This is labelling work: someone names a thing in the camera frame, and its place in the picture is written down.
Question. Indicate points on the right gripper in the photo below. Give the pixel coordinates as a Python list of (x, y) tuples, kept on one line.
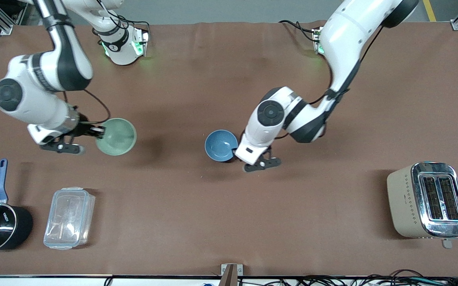
[(84, 129)]

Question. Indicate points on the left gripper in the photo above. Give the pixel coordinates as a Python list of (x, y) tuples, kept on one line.
[(234, 149)]

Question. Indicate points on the blue bowl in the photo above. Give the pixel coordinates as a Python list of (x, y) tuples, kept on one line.
[(220, 145)]

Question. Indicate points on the light green bowl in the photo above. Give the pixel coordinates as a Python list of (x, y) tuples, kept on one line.
[(117, 137)]

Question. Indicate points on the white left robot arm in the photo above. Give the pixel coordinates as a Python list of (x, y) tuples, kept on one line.
[(344, 35)]

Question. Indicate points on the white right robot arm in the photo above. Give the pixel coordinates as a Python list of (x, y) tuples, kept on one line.
[(34, 99)]

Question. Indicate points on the brown table cover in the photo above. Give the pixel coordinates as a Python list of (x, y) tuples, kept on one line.
[(229, 218)]

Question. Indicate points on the clear plastic food container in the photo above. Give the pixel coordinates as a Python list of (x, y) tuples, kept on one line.
[(68, 218)]

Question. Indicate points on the silver connector box green lights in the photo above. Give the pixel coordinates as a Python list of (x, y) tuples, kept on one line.
[(139, 45), (316, 37)]

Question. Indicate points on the beige chrome toaster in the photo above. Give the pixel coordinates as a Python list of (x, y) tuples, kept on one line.
[(427, 200)]

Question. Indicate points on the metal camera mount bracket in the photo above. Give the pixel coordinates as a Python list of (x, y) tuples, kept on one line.
[(231, 271)]

